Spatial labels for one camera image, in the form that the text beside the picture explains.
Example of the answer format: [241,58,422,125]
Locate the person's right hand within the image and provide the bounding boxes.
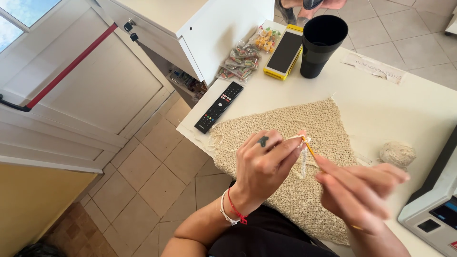
[314,154,411,235]

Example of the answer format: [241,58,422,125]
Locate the person's left hand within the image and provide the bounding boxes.
[230,130,308,216]

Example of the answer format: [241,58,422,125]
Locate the yellow crochet hook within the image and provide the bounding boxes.
[302,137,365,231]

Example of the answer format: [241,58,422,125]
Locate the white yarn strand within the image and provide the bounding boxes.
[282,135,312,180]

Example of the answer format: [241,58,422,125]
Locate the beige yarn ball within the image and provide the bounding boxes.
[378,141,417,169]

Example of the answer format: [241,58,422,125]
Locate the beige crocheted fabric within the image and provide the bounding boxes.
[208,97,359,246]

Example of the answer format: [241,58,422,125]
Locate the grey weighing scale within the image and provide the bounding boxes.
[397,125,457,257]

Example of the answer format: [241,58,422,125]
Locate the person's black clothing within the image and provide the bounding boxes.
[207,180,340,257]

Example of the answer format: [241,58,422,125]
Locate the taped white paper label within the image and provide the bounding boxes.
[341,52,407,85]

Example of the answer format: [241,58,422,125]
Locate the black plastic cup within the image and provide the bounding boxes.
[300,15,349,79]

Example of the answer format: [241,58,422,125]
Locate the phone in yellow case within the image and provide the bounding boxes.
[263,24,304,81]

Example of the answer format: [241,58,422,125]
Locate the black remote control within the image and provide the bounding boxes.
[194,81,244,135]

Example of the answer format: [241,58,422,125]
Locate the bag of green red candies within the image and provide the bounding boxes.
[217,40,262,85]

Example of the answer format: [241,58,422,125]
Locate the bag of orange yellow candies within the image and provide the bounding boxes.
[250,26,283,54]

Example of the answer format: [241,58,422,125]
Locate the white furniture piece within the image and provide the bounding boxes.
[444,4,457,36]

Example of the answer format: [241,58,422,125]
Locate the shelf with small items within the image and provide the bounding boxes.
[166,66,208,108]

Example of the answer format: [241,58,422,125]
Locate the white cabinet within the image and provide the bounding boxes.
[96,0,275,88]

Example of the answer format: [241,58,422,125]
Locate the black keys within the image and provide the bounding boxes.
[124,20,140,43]

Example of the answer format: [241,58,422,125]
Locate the white door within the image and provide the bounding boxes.
[0,0,175,174]

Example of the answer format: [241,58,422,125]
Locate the red door push bar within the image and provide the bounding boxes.
[0,22,119,113]

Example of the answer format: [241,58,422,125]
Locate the red string bracelet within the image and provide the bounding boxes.
[227,187,248,225]

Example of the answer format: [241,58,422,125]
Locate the white bead bracelet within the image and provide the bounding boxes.
[220,189,240,226]

